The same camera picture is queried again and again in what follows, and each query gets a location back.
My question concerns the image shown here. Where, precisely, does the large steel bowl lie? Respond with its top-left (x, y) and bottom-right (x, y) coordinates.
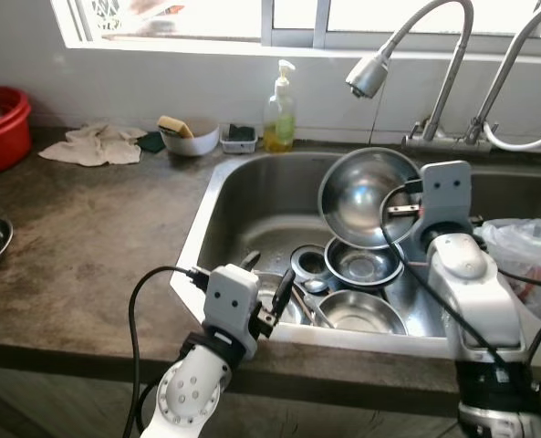
top-left (317, 148), bottom-right (424, 249)

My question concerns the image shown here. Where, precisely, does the steel spoon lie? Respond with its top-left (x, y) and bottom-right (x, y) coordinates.
top-left (302, 278), bottom-right (337, 328)

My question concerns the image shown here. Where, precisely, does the stainless steel double sink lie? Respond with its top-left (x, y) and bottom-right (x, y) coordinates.
top-left (170, 146), bottom-right (541, 366)

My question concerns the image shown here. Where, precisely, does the clear plastic bag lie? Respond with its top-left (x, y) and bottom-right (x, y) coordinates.
top-left (475, 217), bottom-right (541, 320)

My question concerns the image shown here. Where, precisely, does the small tray with dark scrubber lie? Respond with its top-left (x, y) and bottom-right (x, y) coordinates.
top-left (220, 123), bottom-right (257, 153)

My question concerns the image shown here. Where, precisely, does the gooseneck faucet with spray head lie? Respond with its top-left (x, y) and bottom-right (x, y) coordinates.
top-left (346, 0), bottom-right (476, 147)

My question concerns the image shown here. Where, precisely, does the white ceramic bowl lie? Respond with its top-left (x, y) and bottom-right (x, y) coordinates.
top-left (161, 119), bottom-right (221, 156)

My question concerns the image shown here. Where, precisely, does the yellow dish soap pump bottle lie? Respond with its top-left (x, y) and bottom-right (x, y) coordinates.
top-left (264, 59), bottom-right (297, 153)

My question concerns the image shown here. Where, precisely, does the plain gooseneck steel faucet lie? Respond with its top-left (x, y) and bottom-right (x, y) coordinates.
top-left (466, 0), bottom-right (541, 147)

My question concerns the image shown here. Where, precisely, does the green scouring pad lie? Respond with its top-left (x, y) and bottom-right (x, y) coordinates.
top-left (138, 132), bottom-right (166, 153)

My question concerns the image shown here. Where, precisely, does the yellow sponge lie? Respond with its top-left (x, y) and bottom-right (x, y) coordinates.
top-left (157, 115), bottom-right (195, 138)

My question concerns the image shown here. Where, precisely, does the white crumpled cloth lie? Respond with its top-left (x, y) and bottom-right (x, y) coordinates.
top-left (39, 123), bottom-right (148, 167)

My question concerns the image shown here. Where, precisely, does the wooden cabinet front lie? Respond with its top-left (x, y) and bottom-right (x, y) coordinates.
top-left (0, 365), bottom-right (541, 438)

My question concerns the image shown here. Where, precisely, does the red plastic basin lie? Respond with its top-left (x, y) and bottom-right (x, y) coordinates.
top-left (0, 87), bottom-right (31, 179)

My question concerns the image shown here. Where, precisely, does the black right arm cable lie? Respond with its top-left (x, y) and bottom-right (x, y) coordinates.
top-left (380, 180), bottom-right (541, 402)

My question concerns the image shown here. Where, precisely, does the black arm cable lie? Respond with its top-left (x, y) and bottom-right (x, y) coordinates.
top-left (124, 265), bottom-right (212, 438)
top-left (380, 180), bottom-right (541, 402)

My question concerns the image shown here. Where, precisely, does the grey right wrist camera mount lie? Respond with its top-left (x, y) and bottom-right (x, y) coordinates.
top-left (419, 162), bottom-right (473, 231)

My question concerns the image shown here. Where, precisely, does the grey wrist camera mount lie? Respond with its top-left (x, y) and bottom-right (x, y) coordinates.
top-left (419, 162), bottom-right (473, 231)
top-left (203, 265), bottom-right (260, 336)

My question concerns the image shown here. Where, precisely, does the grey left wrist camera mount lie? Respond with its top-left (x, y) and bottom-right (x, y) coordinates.
top-left (203, 265), bottom-right (260, 336)

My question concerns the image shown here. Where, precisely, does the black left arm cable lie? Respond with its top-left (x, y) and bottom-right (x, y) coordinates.
top-left (124, 265), bottom-right (212, 438)

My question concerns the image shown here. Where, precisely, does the white hose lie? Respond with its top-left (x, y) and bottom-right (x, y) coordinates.
top-left (483, 123), bottom-right (541, 151)

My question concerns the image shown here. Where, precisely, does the grey window frame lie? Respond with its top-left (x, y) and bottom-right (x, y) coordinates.
top-left (51, 0), bottom-right (541, 51)

